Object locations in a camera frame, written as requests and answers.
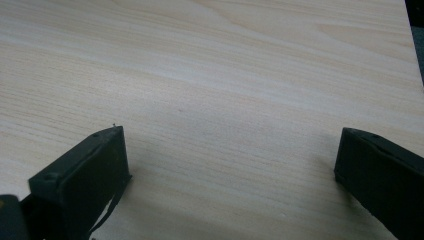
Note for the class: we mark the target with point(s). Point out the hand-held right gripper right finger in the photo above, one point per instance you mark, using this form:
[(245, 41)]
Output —
[(380, 180)]

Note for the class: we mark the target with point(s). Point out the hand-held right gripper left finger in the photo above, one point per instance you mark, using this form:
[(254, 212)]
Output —
[(80, 180)]

